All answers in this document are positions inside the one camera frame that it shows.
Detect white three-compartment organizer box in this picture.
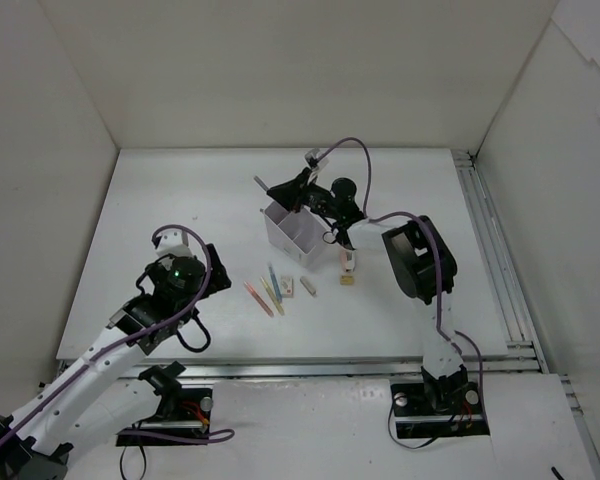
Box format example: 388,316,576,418
262,201,328,268

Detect purple pen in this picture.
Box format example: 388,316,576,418
253,175,269,192

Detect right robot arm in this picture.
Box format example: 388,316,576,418
265,168,468,414

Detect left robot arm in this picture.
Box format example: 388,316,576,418
0,244,231,479

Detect staples box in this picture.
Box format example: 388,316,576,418
279,275,294,298

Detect blue highlighter pen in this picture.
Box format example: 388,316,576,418
267,262,282,303

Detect white eraser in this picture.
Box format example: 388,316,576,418
300,276,317,297

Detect yellow highlighter pen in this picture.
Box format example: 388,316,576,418
260,277,285,316

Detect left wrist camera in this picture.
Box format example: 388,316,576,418
151,228,191,258

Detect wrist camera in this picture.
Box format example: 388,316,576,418
304,148,329,183
151,228,191,258

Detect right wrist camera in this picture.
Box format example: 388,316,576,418
304,148,329,183

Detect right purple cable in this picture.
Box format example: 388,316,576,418
314,135,484,396

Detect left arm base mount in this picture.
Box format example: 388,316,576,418
116,361,213,447

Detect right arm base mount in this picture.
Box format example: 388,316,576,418
390,381,490,444

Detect aluminium frame rail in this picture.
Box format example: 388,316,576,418
452,149,600,480

